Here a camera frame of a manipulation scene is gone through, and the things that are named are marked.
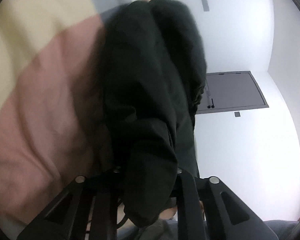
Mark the grey wall panel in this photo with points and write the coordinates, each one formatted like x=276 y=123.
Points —
x=205 y=2

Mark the black puffer jacket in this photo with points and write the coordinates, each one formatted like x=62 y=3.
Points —
x=145 y=92

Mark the grey door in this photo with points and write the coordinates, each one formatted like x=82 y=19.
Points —
x=235 y=92

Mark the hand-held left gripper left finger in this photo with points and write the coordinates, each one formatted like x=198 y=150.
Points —
x=103 y=200

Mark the blue denim jeans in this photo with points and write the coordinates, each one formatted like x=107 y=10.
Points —
x=152 y=232

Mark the grey wall switch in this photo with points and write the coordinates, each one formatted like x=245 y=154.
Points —
x=237 y=114

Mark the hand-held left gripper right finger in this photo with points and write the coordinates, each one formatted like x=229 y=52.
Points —
x=187 y=205

